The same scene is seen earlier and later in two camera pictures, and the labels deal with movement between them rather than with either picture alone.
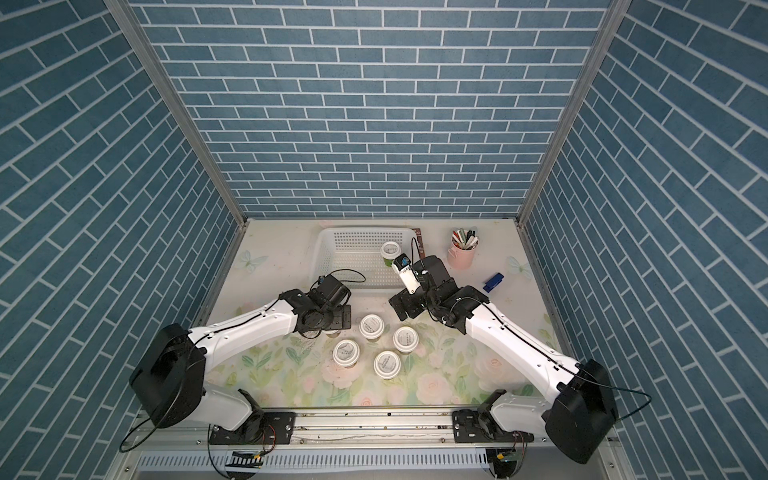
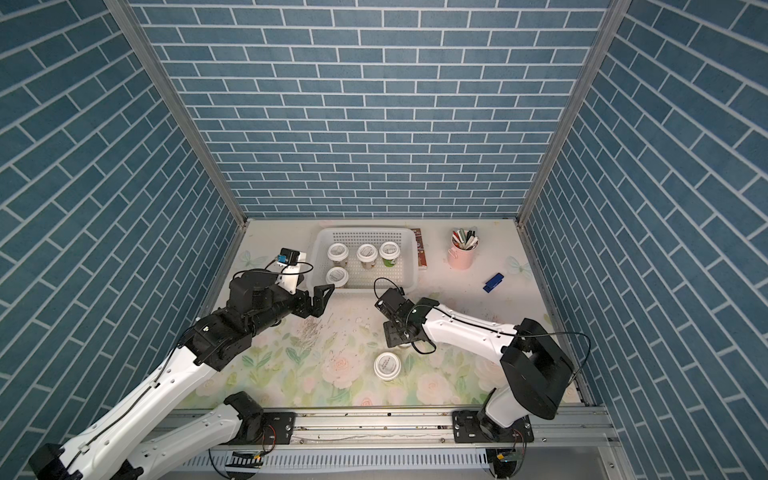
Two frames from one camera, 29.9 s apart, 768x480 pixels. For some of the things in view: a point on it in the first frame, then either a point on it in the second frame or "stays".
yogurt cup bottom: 387,364 stays
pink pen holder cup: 461,258 stays
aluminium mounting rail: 340,427 stays
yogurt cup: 346,353 to 338,253
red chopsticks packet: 420,244 stays
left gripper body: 335,319 to 282,303
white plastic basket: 353,254 stays
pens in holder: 464,239 stays
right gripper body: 414,303 to 394,333
